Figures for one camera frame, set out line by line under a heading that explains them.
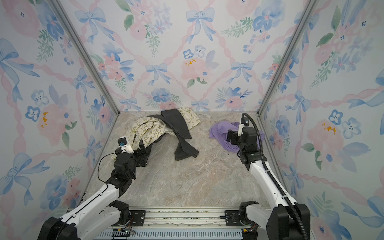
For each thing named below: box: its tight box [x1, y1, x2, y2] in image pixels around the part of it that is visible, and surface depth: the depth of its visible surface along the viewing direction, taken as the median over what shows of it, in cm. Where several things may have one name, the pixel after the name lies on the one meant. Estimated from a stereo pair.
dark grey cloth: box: [147, 108, 200, 161], surface depth 99 cm
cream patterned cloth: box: [111, 107, 201, 159], surface depth 99 cm
